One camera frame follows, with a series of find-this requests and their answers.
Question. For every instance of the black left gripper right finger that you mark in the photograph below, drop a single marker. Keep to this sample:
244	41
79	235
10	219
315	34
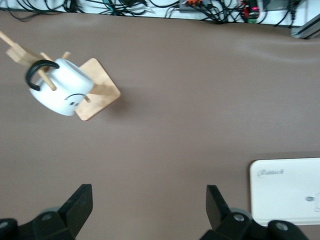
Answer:
217	212

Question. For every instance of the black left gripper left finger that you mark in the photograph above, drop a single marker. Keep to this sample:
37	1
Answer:
75	212

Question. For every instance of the cream rectangular tray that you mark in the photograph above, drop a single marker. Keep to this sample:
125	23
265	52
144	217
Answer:
282	190

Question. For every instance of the wooden mug rack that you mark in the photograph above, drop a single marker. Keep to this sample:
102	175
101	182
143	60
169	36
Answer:
102	90

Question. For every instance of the small circuit board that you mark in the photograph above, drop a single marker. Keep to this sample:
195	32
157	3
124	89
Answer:
251	11

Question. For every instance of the grey hub with orange plugs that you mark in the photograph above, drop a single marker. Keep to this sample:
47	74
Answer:
195	6

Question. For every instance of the grey aluminium frame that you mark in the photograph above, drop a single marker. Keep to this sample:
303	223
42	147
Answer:
307	28

